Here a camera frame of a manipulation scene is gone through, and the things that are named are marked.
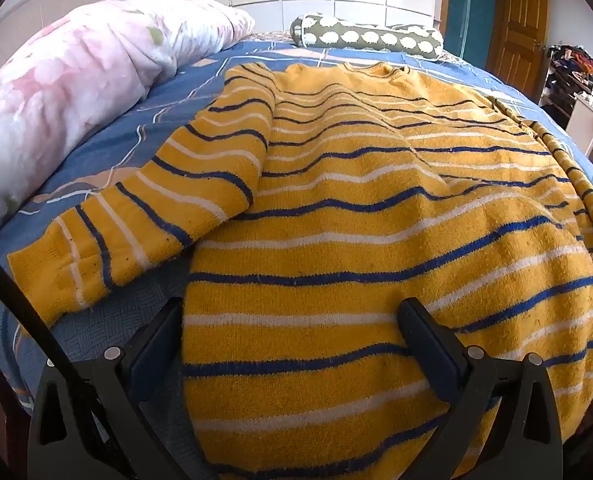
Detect black cable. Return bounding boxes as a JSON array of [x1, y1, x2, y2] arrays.
[[0, 240, 122, 480]]

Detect pink floral duvet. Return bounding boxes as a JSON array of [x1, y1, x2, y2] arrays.
[[0, 0, 256, 243]]

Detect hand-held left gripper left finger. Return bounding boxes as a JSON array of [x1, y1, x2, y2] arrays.
[[26, 297, 192, 480]]

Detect yellow striped sweater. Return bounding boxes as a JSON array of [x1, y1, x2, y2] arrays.
[[7, 60, 593, 480]]

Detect green bolster pillow white spots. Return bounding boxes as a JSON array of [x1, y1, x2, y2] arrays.
[[290, 13, 445, 61]]

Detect blue patterned bed sheet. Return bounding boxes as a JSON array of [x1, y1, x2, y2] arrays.
[[0, 30, 593, 411]]

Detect brown wooden door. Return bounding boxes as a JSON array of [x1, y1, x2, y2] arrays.
[[487, 0, 550, 101]]

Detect teal hanging cloth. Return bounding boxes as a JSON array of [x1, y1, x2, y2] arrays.
[[447, 0, 500, 66]]

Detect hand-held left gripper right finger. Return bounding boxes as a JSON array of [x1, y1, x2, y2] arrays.
[[398, 297, 565, 480]]

